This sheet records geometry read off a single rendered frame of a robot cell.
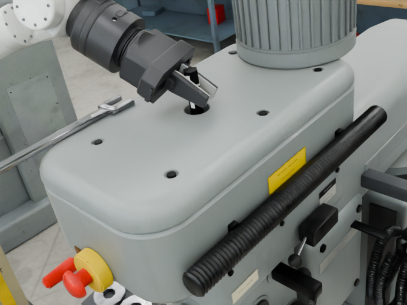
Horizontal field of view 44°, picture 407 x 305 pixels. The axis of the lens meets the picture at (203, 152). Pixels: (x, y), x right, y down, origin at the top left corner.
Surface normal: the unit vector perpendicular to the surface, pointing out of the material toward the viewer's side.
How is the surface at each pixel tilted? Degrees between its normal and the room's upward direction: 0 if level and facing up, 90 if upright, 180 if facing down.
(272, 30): 90
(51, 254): 0
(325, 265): 90
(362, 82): 0
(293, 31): 90
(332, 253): 90
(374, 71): 0
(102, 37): 66
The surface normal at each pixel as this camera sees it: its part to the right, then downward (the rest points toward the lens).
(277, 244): 0.73, 0.28
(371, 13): -0.67, 0.48
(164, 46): 0.33, -0.65
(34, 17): -0.30, 0.32
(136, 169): -0.14, -0.83
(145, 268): -0.25, 0.55
